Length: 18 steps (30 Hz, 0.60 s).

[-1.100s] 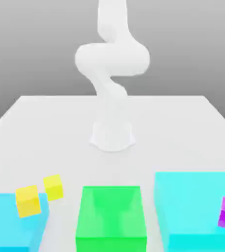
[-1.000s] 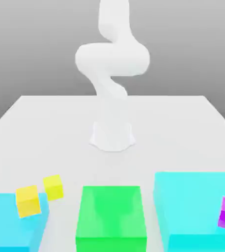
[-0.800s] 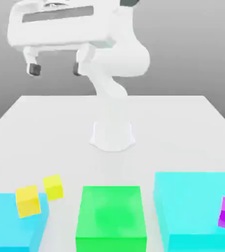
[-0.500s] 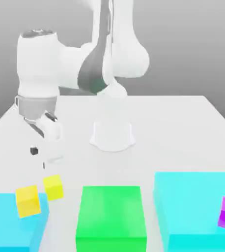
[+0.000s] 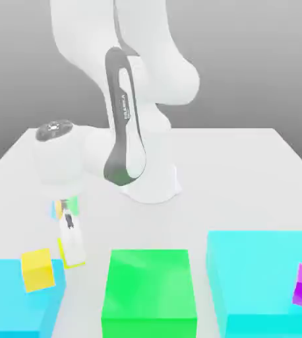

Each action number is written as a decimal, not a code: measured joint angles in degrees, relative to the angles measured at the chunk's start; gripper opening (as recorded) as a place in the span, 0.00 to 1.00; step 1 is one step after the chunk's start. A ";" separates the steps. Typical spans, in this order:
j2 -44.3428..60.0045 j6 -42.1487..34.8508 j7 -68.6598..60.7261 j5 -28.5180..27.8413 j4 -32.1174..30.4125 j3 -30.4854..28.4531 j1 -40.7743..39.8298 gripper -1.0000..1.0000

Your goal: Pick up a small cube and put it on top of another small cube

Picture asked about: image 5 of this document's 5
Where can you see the large green box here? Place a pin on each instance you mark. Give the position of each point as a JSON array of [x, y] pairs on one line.
[[148, 287]]

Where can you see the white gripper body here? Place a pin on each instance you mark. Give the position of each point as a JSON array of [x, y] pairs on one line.
[[74, 245]]

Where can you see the large cyan box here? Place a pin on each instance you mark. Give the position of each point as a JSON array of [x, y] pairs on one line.
[[251, 272]]

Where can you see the large sky blue box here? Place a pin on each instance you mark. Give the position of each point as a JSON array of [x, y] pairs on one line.
[[6, 303]]

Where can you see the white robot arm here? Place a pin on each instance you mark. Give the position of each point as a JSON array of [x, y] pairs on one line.
[[87, 47]]

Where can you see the small yellow cube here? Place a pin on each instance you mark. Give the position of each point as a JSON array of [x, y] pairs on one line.
[[60, 250], [38, 272]]

